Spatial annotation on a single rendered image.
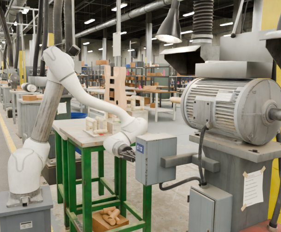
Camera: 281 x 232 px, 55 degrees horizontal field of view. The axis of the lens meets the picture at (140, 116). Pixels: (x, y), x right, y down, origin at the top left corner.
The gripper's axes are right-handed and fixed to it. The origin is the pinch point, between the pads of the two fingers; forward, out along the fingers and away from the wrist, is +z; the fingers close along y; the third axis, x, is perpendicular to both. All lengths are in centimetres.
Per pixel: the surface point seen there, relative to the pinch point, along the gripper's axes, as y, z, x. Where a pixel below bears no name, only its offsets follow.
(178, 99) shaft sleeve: -25.4, -7.1, 28.4
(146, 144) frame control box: 8.0, 15.4, 12.6
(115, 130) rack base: -21, -75, 0
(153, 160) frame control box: 4.4, 15.6, 5.3
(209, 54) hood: -30, 9, 51
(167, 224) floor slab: -78, -83, -97
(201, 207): -6.8, 33.6, -10.2
